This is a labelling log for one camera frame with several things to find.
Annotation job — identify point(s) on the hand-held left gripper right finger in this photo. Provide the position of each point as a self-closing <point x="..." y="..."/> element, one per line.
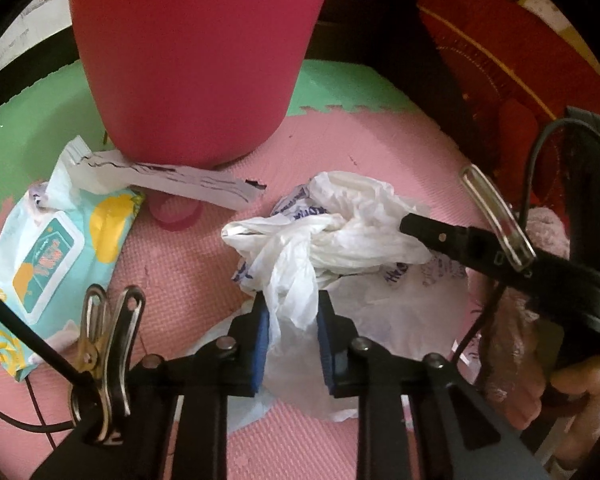
<point x="327" y="347"/>

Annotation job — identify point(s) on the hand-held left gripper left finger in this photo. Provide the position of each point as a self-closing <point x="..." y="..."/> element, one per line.
<point x="260" y="345"/>

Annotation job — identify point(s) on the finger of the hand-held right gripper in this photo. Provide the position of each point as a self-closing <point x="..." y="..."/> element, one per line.
<point x="445" y="237"/>

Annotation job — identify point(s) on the white plastic bag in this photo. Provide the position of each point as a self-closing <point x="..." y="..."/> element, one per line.
<point x="340" y="230"/>

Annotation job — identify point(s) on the teal yellow wet wipes pack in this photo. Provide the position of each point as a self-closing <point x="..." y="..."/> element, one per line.
<point x="55" y="260"/>

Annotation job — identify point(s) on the red bin with green rim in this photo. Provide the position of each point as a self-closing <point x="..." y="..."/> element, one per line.
<point x="195" y="60"/>

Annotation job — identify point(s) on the person's right hand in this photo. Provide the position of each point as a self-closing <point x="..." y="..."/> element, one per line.
<point x="580" y="385"/>

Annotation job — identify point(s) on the person's pink fuzzy right leg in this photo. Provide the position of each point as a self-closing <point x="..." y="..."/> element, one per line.
<point x="515" y="340"/>

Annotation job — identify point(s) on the metal clip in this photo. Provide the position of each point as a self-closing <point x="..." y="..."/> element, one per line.
<point x="115" y="350"/>

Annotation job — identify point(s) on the small pink round object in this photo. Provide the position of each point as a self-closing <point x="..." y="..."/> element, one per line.
<point x="175" y="212"/>

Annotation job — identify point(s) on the red patterned cloth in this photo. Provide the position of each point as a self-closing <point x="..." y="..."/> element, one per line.
<point x="505" y="85"/>

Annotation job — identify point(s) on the torn white paper wrapper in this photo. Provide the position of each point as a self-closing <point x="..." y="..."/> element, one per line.
<point x="180" y="182"/>

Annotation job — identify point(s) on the green foam mat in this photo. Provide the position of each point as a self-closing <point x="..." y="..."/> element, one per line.
<point x="25" y="150"/>

